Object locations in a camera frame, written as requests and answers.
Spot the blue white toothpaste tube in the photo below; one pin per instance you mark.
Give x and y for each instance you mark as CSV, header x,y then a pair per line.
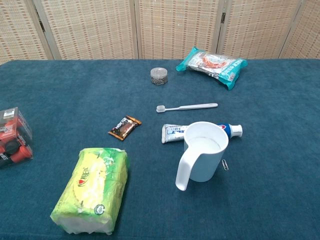
x,y
172,133

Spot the white toothbrush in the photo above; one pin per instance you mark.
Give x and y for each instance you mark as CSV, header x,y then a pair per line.
x,y
187,107

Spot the brown coffee sachet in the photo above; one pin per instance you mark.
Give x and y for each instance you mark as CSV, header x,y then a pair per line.
x,y
125,128

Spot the clear jar of pins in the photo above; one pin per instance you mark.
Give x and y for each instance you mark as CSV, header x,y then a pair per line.
x,y
159,77

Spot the teal snack package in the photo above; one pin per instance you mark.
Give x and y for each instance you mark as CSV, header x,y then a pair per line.
x,y
215,66

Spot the metal paper clip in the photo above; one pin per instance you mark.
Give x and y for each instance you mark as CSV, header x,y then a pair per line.
x,y
225,165

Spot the blue table cloth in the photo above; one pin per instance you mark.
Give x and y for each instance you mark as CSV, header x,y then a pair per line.
x,y
75,100

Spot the woven folding screen panel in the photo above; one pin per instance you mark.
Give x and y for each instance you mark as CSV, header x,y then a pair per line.
x,y
307,32
17,30
177,27
87,27
257,27

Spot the green tissue pack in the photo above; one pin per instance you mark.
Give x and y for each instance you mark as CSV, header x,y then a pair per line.
x,y
92,190

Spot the clear box red black items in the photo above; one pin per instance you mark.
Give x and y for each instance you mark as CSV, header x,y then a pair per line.
x,y
13,140

